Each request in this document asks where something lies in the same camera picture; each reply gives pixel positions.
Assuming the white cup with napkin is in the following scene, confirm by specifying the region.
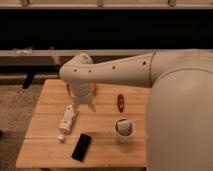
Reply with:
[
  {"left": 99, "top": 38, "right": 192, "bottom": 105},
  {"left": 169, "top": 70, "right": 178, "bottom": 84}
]
[{"left": 114, "top": 118, "right": 135, "bottom": 143}]

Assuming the white plastic bottle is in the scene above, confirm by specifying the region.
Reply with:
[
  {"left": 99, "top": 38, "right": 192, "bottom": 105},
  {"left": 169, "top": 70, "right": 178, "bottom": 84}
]
[{"left": 58, "top": 105, "right": 77, "bottom": 143}]

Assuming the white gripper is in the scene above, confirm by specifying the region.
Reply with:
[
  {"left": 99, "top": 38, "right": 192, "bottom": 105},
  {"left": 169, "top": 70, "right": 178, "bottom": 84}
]
[{"left": 66, "top": 53, "right": 97, "bottom": 113}]

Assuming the red chili pepper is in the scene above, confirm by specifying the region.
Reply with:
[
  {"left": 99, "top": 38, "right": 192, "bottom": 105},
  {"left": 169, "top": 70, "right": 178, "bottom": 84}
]
[{"left": 117, "top": 94, "right": 125, "bottom": 113}]

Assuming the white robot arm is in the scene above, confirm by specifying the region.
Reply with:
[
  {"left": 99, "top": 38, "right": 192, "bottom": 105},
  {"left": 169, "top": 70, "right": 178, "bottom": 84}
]
[{"left": 59, "top": 49, "right": 213, "bottom": 171}]

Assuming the orange bowl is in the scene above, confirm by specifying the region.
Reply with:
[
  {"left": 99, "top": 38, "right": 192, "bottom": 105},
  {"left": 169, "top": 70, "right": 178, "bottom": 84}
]
[{"left": 66, "top": 83, "right": 96, "bottom": 96}]

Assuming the black rectangular remote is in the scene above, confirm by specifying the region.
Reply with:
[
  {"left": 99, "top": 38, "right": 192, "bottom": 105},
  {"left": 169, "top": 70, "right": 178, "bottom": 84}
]
[{"left": 71, "top": 134, "right": 92, "bottom": 161}]

